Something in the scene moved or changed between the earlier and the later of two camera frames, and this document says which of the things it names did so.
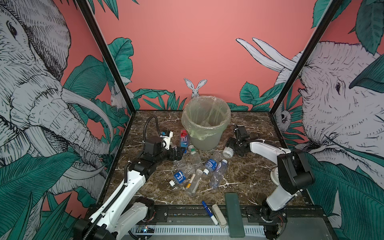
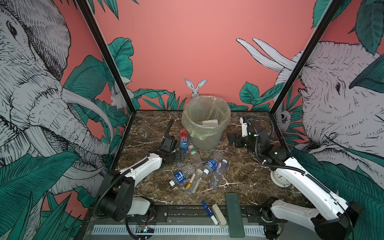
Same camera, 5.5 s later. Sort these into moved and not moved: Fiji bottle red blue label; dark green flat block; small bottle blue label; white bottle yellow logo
Moved: white bottle yellow logo
Not moved: dark green flat block; Fiji bottle red blue label; small bottle blue label
